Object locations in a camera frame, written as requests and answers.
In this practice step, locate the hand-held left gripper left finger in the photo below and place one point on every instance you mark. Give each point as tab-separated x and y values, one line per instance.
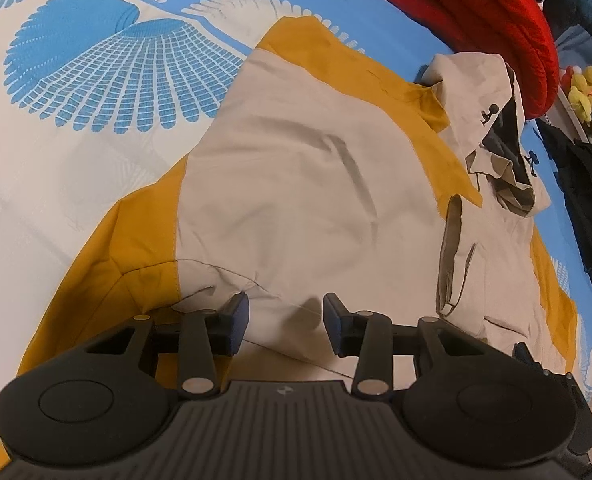
240	321

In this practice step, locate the blue and white printed bedsheet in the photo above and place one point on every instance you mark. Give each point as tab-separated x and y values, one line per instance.
75	85

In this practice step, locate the black clothes pile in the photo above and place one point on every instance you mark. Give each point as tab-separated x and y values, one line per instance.
586	195

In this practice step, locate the red quilted blanket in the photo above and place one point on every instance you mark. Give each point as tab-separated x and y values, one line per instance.
481	20

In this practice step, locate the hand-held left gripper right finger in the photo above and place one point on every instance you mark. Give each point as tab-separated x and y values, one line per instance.
332	321

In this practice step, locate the beige and yellow jacket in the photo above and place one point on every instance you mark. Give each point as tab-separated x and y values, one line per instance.
296	200

